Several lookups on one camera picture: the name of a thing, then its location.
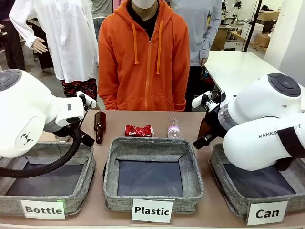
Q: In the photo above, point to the white Plastic label card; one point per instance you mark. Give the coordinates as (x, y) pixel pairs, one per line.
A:
(152, 211)

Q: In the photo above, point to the white face mask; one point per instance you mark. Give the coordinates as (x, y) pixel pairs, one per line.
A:
(144, 3)

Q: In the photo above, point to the grey basket labelled Bottle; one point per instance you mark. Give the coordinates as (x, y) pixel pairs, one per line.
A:
(83, 181)

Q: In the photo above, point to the black stand pole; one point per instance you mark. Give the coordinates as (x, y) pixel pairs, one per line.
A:
(252, 26)

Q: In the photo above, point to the brown glass bottle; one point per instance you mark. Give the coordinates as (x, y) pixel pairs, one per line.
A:
(100, 124)

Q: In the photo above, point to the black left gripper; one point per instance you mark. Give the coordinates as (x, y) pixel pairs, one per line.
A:
(76, 126)

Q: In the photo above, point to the white Bottle label card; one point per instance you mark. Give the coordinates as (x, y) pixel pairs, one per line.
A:
(43, 210)

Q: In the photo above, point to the wooden background desk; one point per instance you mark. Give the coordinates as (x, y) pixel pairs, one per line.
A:
(226, 35)

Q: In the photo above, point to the grey basket labelled Plastic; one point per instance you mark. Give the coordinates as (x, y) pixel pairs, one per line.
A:
(152, 148)

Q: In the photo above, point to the white Can label card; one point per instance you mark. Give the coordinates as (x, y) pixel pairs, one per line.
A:
(267, 213)

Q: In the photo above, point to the person in dark clothes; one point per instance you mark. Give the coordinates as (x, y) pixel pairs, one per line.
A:
(12, 35)

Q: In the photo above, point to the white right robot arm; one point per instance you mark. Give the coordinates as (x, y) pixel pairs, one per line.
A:
(250, 148)

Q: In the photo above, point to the figure in grey hoodie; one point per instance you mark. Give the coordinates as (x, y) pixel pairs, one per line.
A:
(197, 28)

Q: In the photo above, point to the person in orange hoodie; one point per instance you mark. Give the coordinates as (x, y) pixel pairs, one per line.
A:
(143, 71)

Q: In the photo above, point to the mannequin in white shirt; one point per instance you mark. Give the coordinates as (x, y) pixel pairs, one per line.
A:
(69, 35)

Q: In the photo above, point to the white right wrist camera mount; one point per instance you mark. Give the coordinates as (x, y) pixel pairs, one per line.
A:
(199, 101)

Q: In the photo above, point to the mannequin hand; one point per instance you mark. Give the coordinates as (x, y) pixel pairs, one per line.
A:
(40, 46)

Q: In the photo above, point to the crushed red can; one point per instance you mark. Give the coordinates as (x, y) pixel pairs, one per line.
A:
(138, 131)

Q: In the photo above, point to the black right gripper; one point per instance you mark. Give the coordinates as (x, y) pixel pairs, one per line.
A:
(215, 126)

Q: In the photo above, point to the red floral shorts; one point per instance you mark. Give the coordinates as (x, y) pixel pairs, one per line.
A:
(81, 87)

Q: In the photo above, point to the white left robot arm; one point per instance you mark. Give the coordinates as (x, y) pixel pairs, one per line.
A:
(23, 107)

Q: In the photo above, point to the cardboard box on shelf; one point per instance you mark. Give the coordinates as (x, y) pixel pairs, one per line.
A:
(269, 15)

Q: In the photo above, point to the small pink-label plastic bottle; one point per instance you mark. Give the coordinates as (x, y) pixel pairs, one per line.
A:
(174, 131)

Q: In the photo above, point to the grey basket labelled Can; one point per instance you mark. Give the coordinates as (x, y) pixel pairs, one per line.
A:
(224, 181)

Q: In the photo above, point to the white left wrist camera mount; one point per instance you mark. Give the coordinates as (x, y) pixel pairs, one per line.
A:
(89, 100)

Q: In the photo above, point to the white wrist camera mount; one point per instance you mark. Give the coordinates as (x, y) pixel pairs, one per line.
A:
(89, 100)
(199, 101)

